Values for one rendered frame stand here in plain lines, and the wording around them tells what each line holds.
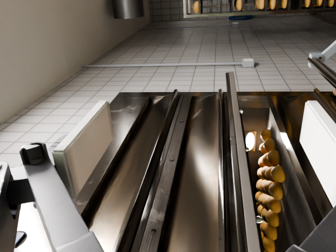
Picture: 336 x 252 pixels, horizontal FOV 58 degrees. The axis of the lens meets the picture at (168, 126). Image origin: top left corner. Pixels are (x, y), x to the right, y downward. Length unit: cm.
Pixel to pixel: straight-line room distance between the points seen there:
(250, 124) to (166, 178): 93
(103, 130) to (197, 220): 75
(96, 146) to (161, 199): 82
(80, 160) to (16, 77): 177
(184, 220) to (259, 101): 107
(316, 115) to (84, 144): 13
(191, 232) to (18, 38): 149
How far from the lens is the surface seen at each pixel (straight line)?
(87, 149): 18
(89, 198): 106
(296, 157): 126
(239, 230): 71
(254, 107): 186
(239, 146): 99
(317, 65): 107
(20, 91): 195
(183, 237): 90
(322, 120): 18
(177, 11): 527
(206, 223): 91
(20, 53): 198
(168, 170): 113
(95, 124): 19
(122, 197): 103
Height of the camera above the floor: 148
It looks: 9 degrees up
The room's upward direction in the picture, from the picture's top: 89 degrees counter-clockwise
